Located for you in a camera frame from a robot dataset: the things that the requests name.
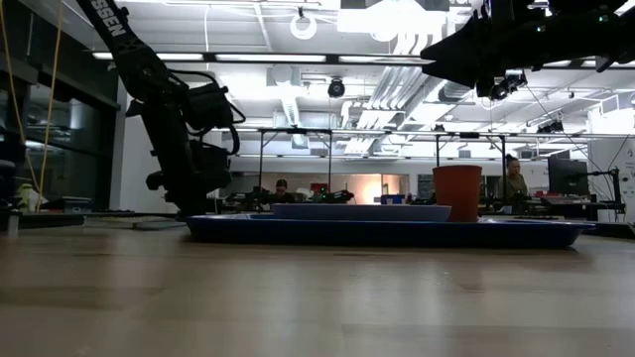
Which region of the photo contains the lavender plate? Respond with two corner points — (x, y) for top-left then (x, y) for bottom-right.
(270, 202), (453, 223)

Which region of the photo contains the small white cylinder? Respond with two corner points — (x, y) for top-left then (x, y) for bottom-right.
(6, 208), (22, 239)

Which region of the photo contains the blue plastic tray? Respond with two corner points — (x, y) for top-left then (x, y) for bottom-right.
(186, 213), (596, 250)

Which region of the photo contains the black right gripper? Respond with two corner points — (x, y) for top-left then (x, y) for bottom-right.
(420, 0), (596, 100)

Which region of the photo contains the white hanging ring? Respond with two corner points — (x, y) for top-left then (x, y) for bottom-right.
(289, 11), (318, 42)

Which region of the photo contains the yellow cable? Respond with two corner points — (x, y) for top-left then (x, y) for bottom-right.
(0, 0), (64, 214)

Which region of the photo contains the black background station frame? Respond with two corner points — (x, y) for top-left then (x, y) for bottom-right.
(434, 131), (508, 199)
(256, 126), (334, 202)

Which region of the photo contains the red plastic cup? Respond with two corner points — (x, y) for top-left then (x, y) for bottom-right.
(432, 164), (484, 223)

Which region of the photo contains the black computer monitor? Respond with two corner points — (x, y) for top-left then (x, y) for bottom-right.
(547, 157), (590, 197)

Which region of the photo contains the person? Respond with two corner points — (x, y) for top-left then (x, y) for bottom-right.
(270, 178), (298, 204)
(498, 153), (531, 199)

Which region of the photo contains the black ceiling camera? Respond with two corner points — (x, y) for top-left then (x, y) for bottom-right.
(326, 76), (347, 99)

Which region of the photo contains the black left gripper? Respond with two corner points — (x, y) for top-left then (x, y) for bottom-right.
(145, 138), (234, 218)

